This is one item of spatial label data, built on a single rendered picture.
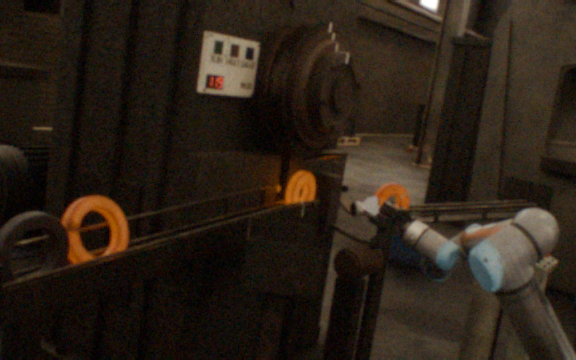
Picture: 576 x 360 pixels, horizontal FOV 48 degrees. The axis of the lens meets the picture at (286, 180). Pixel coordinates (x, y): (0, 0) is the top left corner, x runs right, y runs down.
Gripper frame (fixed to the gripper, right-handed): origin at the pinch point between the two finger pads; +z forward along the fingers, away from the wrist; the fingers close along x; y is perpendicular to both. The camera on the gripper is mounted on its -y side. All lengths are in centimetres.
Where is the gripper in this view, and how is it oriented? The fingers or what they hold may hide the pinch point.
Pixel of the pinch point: (358, 205)
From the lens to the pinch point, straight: 226.4
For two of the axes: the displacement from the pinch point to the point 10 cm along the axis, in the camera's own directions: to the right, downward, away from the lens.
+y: 4.0, -8.6, -3.1
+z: -7.4, -5.0, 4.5
